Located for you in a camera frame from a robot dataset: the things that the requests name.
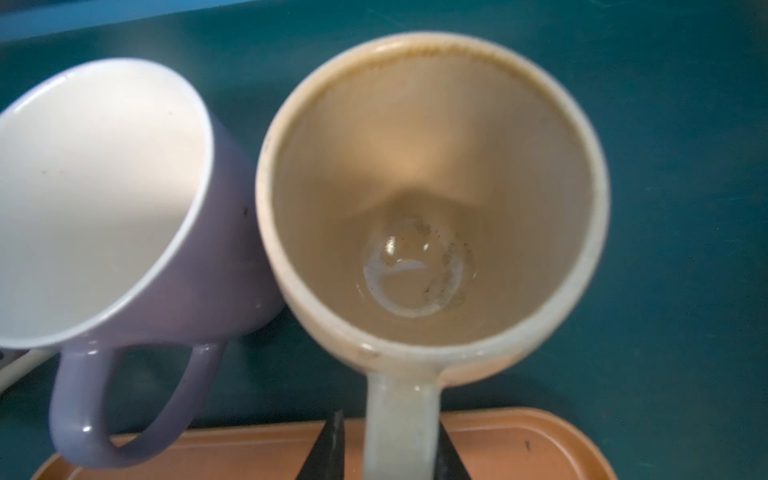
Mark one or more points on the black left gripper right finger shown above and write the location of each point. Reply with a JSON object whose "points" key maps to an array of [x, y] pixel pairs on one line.
{"points": [[448, 463]]}

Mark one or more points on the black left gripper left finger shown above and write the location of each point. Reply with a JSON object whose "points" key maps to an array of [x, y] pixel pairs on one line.
{"points": [[326, 459]]}

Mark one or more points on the beige ceramic teapot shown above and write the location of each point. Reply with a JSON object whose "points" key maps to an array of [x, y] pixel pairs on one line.
{"points": [[433, 206]]}

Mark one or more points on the purple ceramic mug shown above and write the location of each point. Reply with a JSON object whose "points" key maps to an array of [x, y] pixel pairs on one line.
{"points": [[127, 219]]}

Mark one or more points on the orange rectangular tray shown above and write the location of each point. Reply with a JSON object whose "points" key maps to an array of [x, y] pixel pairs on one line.
{"points": [[510, 443]]}

